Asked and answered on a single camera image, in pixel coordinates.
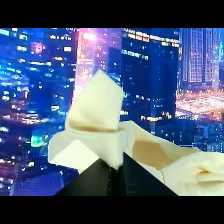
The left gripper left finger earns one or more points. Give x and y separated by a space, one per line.
95 183

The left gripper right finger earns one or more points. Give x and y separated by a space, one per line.
143 183

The cream garment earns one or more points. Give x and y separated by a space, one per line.
100 110

